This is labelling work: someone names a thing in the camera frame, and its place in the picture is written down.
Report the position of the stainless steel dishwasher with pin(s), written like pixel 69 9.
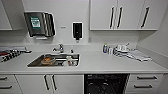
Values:
pixel 105 85

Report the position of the white cup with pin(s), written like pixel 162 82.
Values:
pixel 69 60

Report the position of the blue dish soap bottle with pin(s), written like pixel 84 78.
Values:
pixel 105 48

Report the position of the chrome sink faucet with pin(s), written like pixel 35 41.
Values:
pixel 60 48

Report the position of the small white bottle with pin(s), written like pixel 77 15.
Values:
pixel 110 50

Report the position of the stack of white plates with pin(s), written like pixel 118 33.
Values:
pixel 121 50

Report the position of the brown bowl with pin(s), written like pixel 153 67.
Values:
pixel 47 60

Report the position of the steel kitchen sink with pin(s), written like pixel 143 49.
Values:
pixel 35 62

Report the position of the dark paper towel dispenser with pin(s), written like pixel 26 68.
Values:
pixel 37 24

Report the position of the white drawer cabinet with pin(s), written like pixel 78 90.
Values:
pixel 145 83
pixel 8 85

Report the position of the black wall soap dispenser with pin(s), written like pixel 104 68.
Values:
pixel 77 30

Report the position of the white wall outlet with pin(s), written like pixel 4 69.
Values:
pixel 62 26

